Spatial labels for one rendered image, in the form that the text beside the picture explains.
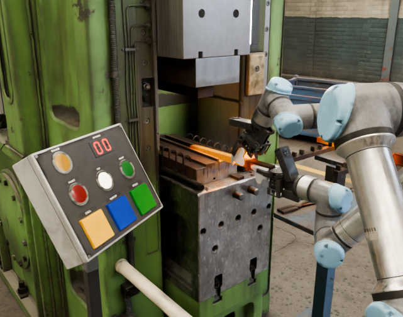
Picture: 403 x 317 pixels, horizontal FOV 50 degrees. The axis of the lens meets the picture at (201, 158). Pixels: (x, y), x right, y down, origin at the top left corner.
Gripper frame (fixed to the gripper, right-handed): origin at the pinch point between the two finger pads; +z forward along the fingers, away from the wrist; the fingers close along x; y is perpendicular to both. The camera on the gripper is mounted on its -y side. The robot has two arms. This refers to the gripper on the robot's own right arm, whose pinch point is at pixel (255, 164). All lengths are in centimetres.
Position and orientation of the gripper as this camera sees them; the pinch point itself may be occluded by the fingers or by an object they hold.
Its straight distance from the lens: 148.1
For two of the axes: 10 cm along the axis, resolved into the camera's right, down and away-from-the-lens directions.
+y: 0.2, 9.5, 3.1
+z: -6.3, -2.2, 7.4
